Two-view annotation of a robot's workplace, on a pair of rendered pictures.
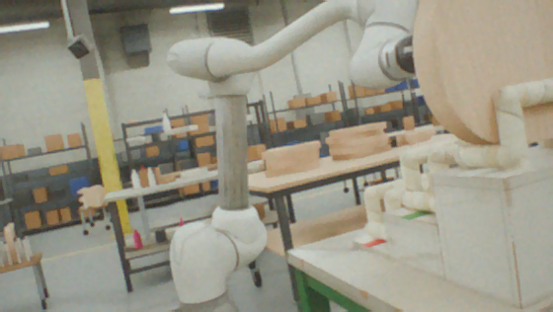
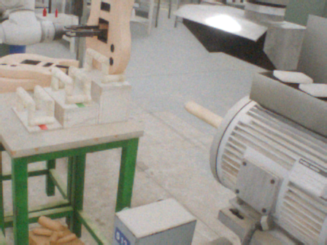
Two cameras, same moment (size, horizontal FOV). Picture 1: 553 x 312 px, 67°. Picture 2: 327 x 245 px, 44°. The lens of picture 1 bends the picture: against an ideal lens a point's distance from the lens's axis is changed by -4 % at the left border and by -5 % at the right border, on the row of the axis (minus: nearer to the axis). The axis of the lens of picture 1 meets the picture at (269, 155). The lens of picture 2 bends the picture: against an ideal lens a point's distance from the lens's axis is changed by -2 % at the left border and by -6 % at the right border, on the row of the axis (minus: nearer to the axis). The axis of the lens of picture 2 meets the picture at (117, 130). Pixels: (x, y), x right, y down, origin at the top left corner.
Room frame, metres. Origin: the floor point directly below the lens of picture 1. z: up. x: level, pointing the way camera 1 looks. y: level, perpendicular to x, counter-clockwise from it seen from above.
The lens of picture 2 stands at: (0.95, 1.38, 1.65)
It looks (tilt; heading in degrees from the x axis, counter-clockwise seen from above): 24 degrees down; 257
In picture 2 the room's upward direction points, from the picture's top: 6 degrees clockwise
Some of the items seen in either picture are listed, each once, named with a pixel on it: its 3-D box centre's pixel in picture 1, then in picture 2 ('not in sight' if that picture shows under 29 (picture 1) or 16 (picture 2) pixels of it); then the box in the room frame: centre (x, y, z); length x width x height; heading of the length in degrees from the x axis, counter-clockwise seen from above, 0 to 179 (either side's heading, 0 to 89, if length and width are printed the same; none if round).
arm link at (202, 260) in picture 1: (198, 259); not in sight; (1.33, 0.27, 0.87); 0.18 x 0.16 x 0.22; 146
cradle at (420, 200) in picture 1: (424, 200); (78, 98); (0.74, -0.25, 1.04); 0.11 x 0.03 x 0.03; 18
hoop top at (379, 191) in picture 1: (403, 186); (25, 97); (0.96, -0.28, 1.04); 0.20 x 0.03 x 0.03; 107
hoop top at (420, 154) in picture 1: (444, 149); (61, 76); (0.81, -0.33, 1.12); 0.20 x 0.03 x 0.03; 107
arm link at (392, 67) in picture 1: (405, 56); (45, 31); (0.89, -0.31, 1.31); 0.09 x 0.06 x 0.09; 107
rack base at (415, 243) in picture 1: (471, 224); (68, 105); (0.77, -0.34, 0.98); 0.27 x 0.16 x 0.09; 108
